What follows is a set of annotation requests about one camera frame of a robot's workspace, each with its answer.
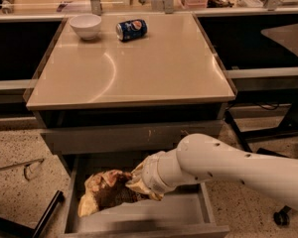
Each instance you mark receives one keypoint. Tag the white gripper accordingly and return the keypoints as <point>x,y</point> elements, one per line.
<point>151,176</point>

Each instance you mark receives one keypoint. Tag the brown chip bag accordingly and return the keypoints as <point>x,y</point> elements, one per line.
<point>105,190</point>

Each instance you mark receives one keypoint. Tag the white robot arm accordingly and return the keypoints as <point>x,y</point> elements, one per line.
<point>199,157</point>

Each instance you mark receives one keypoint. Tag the closed top drawer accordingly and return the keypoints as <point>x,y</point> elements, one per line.
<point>125,138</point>

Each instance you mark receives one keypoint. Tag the open middle drawer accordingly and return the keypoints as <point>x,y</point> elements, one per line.
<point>183,213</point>

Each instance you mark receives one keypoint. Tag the grey drawer cabinet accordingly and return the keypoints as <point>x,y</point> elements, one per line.
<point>170,75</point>

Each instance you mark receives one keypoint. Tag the metal rod on floor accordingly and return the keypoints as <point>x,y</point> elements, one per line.
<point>26,167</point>

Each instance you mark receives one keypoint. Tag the black bar on floor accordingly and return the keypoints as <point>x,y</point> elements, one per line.
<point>33,225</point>

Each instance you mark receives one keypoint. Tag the blue Pepsi can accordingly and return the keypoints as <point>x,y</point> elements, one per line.
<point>131,30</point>

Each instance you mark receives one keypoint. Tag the white ceramic bowl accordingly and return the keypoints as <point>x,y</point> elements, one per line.
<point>86,26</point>

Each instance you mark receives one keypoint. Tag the black office chair base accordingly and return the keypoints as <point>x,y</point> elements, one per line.
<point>286,128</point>

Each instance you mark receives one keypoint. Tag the dark desk top right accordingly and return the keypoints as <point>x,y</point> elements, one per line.
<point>285,36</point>

